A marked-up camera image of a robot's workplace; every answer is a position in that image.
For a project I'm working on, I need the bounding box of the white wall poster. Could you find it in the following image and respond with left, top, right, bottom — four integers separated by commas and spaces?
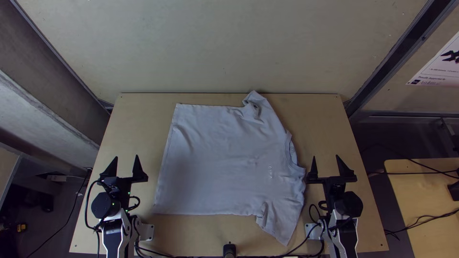
405, 30, 459, 89

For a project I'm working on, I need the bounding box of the pale wooden side table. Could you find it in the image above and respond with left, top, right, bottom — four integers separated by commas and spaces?
384, 157, 459, 258

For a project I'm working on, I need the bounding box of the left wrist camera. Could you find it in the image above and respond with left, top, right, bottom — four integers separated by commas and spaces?
101, 177, 120, 194

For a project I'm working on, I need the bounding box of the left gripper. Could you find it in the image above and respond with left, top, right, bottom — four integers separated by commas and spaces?
99, 154, 149, 213

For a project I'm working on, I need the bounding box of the light grey t-shirt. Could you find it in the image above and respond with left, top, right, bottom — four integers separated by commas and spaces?
152, 90, 307, 247

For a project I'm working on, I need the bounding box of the dark metal frame post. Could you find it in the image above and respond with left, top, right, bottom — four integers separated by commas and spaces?
345, 0, 459, 117

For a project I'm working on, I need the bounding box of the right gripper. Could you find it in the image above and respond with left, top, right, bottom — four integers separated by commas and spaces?
305, 154, 358, 212

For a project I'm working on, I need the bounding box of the black cable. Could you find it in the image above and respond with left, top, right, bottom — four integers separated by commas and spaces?
25, 172, 90, 258
367, 171, 459, 177
251, 222, 322, 258
384, 209, 459, 240
126, 195, 141, 213
84, 179, 107, 232

